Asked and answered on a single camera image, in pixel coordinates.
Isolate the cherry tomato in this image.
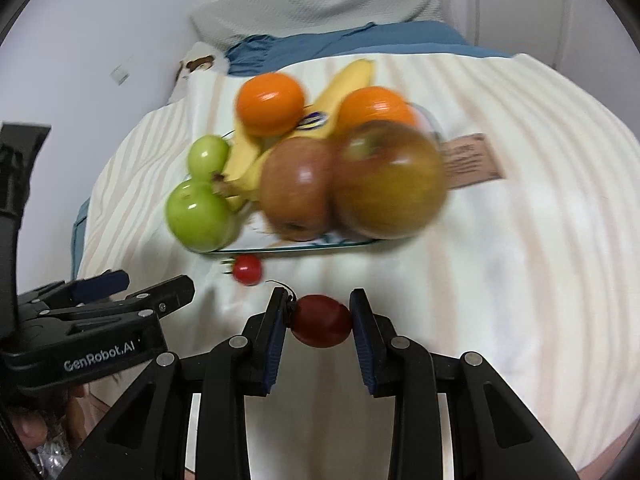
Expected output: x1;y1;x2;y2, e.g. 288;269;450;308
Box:
222;254;264;286
271;280;352;349

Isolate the orange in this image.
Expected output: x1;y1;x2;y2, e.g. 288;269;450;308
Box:
335;86;418;133
235;73;306;138

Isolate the brown-red apple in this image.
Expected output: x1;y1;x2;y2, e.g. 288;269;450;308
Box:
331;120;448;240

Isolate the left hand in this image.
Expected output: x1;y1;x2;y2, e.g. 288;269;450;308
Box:
9;386;110;451

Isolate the teal pillow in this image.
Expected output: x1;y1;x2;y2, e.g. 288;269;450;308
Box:
70;198;90;280

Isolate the floral oval plate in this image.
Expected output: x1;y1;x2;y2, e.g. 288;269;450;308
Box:
204;102;444;255

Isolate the left yellow banana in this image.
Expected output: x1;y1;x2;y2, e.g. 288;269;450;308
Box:
213;117;272;212

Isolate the small green apple on plate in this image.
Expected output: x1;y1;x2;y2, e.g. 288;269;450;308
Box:
186;134;230;181

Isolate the striped cat blanket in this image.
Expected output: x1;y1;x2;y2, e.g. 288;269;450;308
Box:
79;53;639;469

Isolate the red-brown apple on plate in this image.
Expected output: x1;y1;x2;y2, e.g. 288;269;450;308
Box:
258;136;333;242

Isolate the right yellow banana with sticker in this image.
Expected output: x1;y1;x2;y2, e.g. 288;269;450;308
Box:
290;58;375;139

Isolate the bear print pillow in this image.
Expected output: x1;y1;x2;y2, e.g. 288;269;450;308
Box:
167;41;230;104

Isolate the brown blanket label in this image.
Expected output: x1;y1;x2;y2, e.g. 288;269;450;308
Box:
439;133;506;190

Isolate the grey quilted pillow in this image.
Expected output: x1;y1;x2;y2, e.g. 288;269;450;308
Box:
191;0;449;50

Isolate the blue duvet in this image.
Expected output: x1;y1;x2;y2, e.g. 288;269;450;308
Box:
226;21;503;77

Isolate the white door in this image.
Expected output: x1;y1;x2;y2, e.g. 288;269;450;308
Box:
476;0;570;70

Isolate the wall switch left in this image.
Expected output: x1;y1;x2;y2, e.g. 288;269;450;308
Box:
110;65;130;86

